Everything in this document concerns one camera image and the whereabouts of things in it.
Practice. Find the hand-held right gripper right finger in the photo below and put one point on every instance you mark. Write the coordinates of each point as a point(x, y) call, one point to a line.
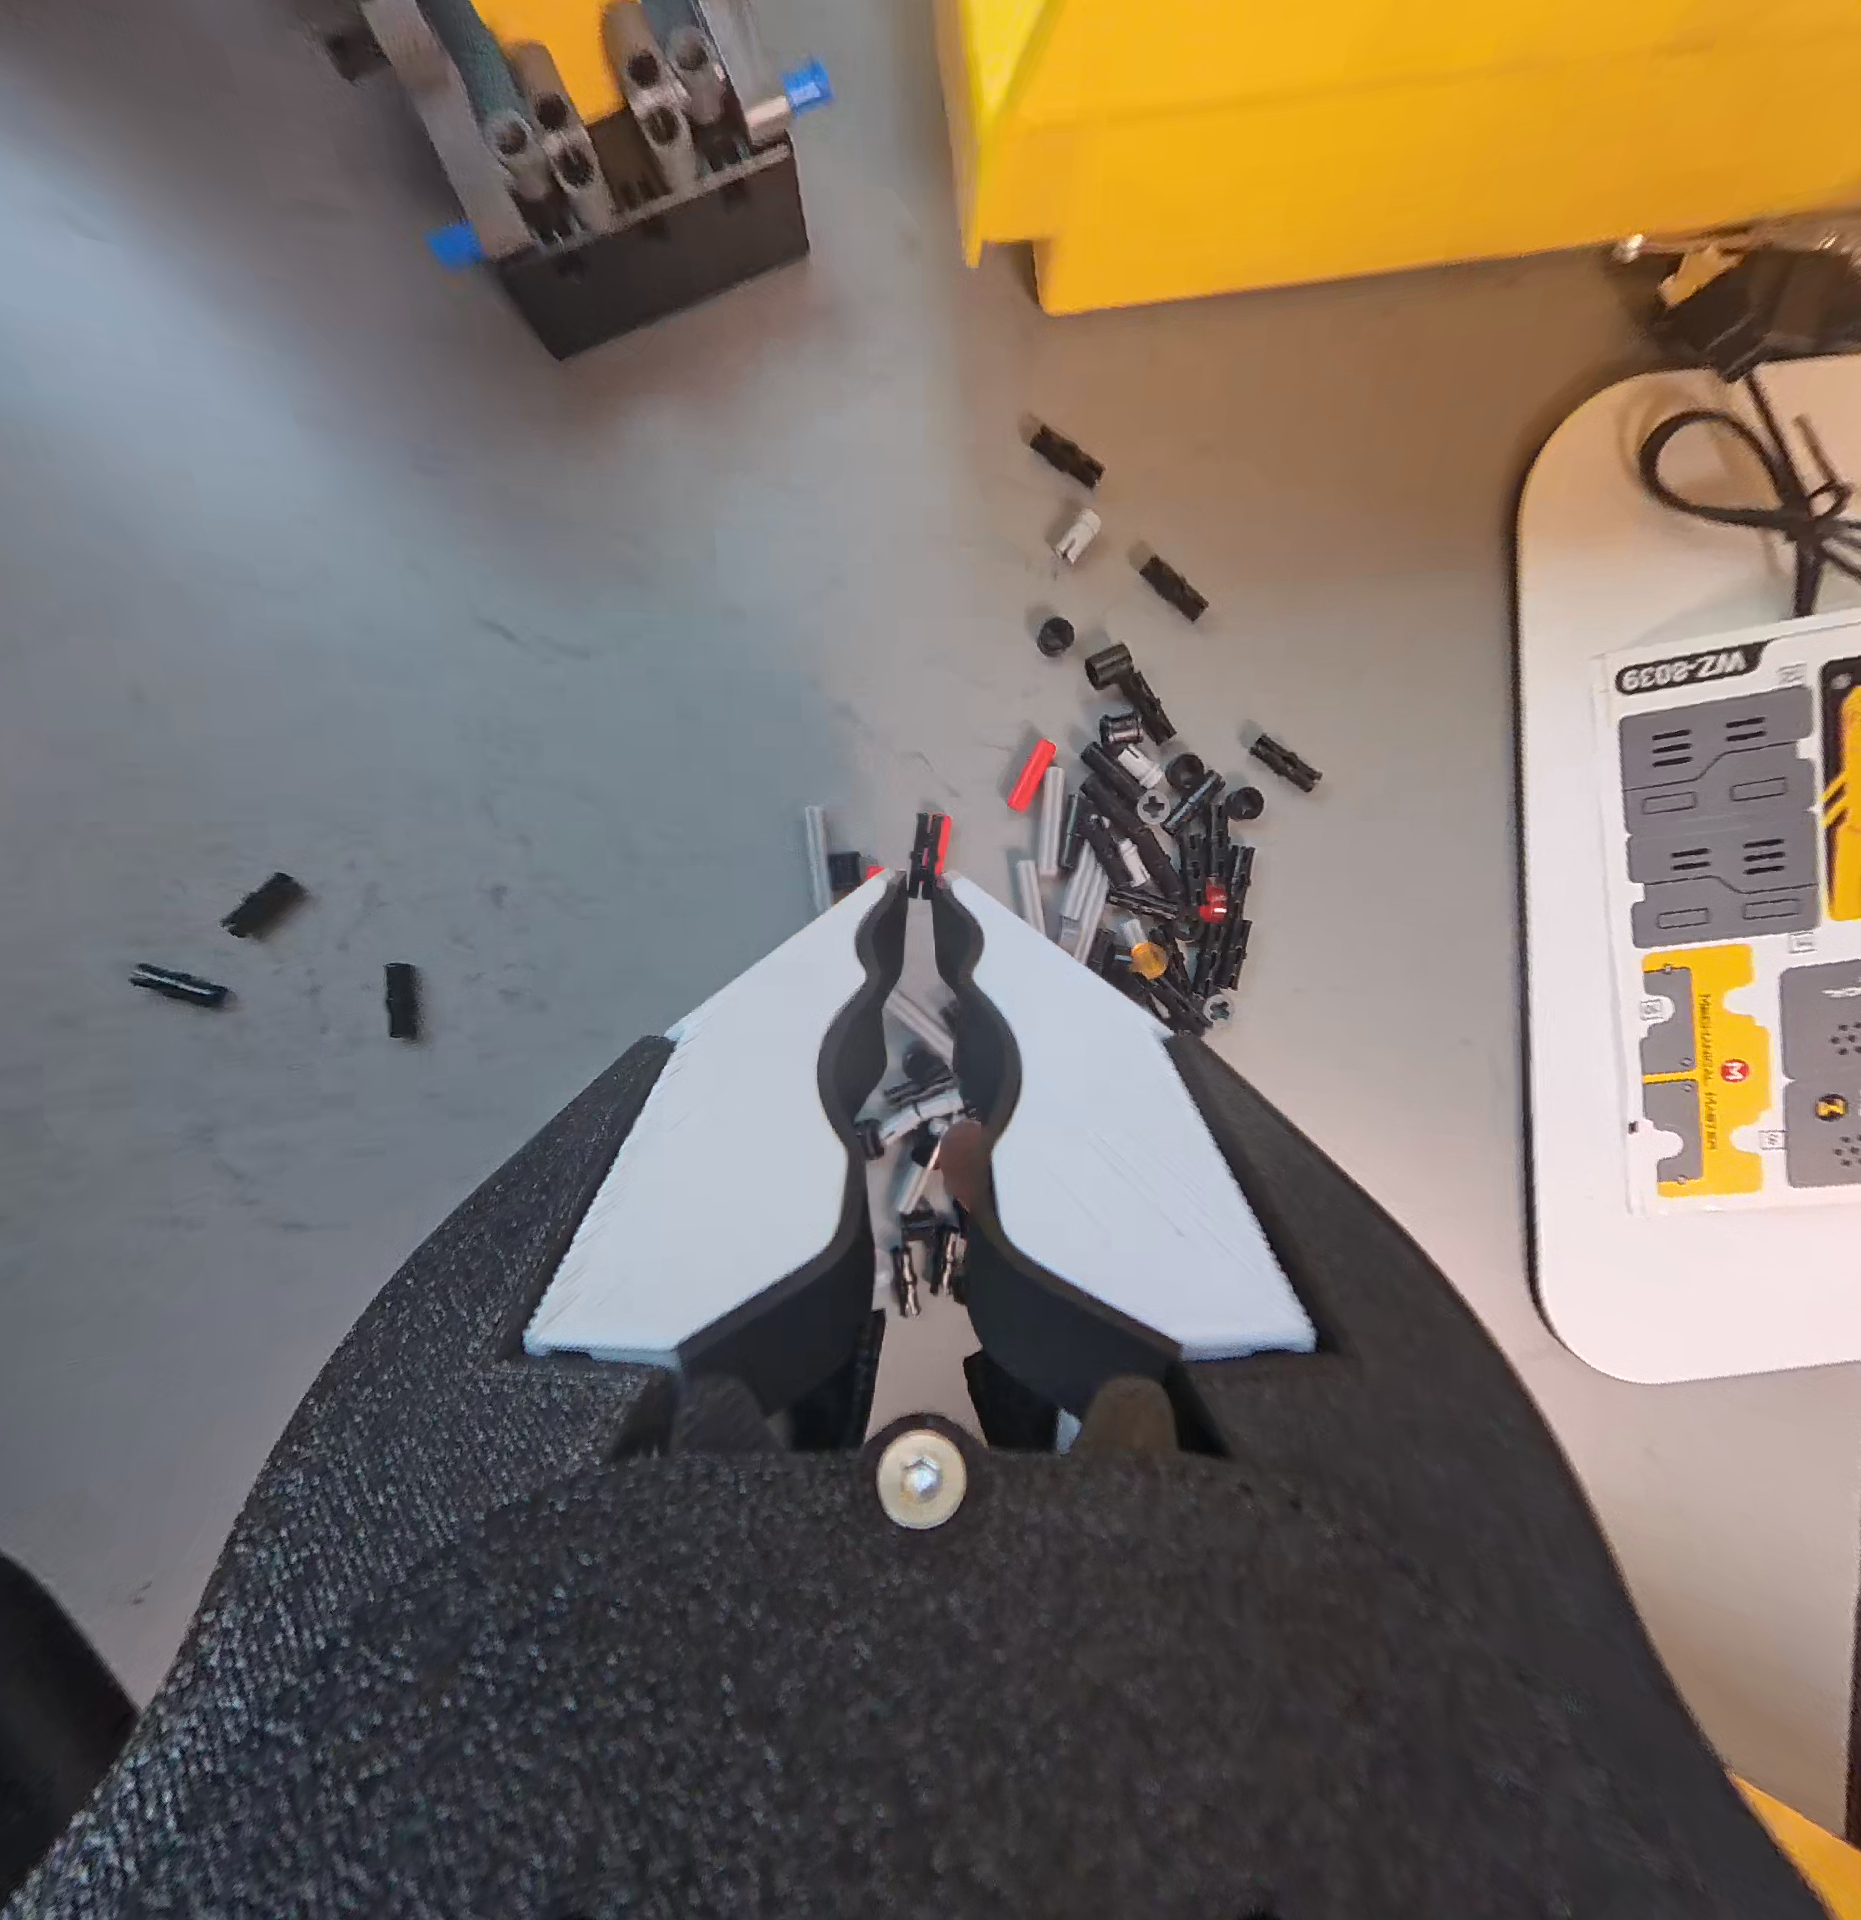
point(1140, 1186)

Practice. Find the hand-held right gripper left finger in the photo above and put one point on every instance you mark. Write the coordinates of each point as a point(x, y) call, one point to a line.
point(706, 1186)

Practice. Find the pile of small lego pins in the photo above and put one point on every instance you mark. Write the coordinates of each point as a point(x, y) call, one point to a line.
point(1155, 871)

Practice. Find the black and yellow lego model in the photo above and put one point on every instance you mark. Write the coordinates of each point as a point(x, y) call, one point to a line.
point(645, 270)

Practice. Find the yellow plastic bin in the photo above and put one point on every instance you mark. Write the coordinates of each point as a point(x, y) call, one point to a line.
point(1322, 181)
point(1831, 1876)

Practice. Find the person's right hand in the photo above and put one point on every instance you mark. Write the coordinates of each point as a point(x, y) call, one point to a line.
point(962, 1166)

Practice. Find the wooden book stand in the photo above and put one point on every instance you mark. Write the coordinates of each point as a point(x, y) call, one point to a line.
point(1576, 900)

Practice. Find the sticker sheet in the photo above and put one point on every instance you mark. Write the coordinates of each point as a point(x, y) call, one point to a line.
point(1710, 797)

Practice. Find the black mesh pad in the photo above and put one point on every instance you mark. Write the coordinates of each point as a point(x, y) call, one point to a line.
point(31, 1724)

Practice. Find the black power adapter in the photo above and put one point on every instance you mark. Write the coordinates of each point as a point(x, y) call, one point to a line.
point(1771, 317)

